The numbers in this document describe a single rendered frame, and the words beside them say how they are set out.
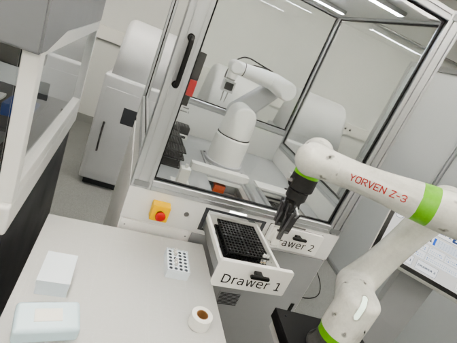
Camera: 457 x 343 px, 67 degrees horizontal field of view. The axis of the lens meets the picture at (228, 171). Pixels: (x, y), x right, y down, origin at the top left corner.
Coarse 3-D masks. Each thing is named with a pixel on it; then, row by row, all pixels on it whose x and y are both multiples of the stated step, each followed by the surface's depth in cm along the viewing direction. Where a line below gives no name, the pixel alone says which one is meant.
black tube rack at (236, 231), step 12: (216, 228) 143; (228, 228) 141; (240, 228) 145; (252, 228) 149; (228, 240) 132; (240, 240) 136; (252, 240) 140; (228, 252) 128; (252, 252) 131; (264, 252) 134; (264, 264) 132
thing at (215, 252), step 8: (208, 216) 145; (216, 216) 149; (224, 216) 150; (208, 224) 142; (216, 224) 150; (248, 224) 154; (256, 224) 156; (208, 232) 138; (256, 232) 153; (208, 240) 136; (216, 240) 130; (264, 240) 145; (216, 248) 126; (216, 256) 124; (272, 256) 136; (216, 264) 122; (272, 264) 134
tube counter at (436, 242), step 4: (432, 240) 162; (436, 240) 162; (440, 240) 162; (432, 244) 161; (436, 244) 161; (440, 244) 161; (444, 244) 161; (448, 244) 160; (440, 248) 160; (444, 248) 160; (448, 248) 160; (452, 248) 159; (456, 248) 159; (448, 252) 159; (452, 252) 159; (456, 252) 158; (452, 256) 158; (456, 256) 158
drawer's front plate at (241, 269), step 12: (228, 264) 115; (240, 264) 116; (252, 264) 119; (216, 276) 117; (228, 276) 118; (240, 276) 119; (276, 276) 123; (288, 276) 124; (240, 288) 121; (252, 288) 122
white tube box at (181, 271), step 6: (168, 252) 128; (180, 252) 132; (186, 252) 133; (168, 258) 126; (174, 258) 128; (180, 258) 128; (186, 258) 130; (168, 264) 122; (174, 264) 124; (180, 264) 125; (186, 264) 127; (168, 270) 120; (174, 270) 121; (180, 270) 122; (186, 270) 124; (168, 276) 121; (174, 276) 122; (180, 276) 122; (186, 276) 123
